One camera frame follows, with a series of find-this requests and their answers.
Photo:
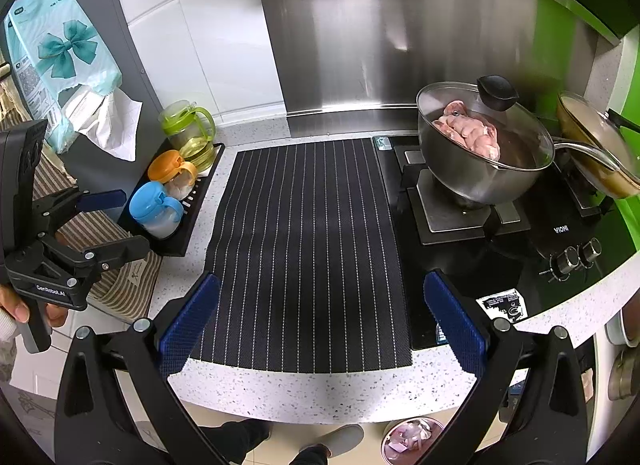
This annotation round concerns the black gas stove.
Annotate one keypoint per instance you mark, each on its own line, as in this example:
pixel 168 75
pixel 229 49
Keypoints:
pixel 528 255

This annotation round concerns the steel pot with lid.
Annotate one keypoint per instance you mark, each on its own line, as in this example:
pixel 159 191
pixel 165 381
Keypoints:
pixel 481 144

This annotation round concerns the blue lid seasoning jar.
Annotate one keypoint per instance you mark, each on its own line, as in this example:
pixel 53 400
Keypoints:
pixel 155 211

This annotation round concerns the striped beige towel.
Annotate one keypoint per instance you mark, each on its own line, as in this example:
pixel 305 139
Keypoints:
pixel 126 292

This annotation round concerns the pink round trash bin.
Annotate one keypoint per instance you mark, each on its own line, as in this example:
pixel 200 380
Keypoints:
pixel 404 442

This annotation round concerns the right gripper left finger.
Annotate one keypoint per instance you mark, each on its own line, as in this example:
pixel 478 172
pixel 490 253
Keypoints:
pixel 93 424

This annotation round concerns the person's left hand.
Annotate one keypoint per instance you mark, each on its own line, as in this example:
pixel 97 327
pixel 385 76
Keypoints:
pixel 18 309

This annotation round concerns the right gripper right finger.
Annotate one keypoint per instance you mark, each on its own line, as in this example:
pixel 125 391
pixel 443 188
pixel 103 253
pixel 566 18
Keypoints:
pixel 549 422

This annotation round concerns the green lid oil jar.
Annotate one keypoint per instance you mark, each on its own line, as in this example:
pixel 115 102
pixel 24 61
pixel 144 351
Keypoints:
pixel 191 130

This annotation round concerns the orange lid seasoning jar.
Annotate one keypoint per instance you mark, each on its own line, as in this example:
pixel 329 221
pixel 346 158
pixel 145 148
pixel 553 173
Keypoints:
pixel 177 175

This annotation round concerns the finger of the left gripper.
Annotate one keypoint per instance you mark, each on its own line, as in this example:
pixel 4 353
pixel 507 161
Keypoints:
pixel 102 201
pixel 113 255

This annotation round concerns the frying pan with lid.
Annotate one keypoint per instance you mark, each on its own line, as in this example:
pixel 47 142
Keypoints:
pixel 595 145

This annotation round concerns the stainless steel steamer pot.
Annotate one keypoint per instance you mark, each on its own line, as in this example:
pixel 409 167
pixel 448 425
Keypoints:
pixel 625 375

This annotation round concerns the black striped counter mat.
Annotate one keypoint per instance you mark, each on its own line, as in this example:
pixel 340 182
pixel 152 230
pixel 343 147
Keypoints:
pixel 304 248

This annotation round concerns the grey slipper right foot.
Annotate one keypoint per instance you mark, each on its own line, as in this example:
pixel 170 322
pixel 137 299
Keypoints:
pixel 341 440

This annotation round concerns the teal bow tissue pack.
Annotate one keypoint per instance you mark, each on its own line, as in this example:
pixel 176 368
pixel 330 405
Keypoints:
pixel 69 78

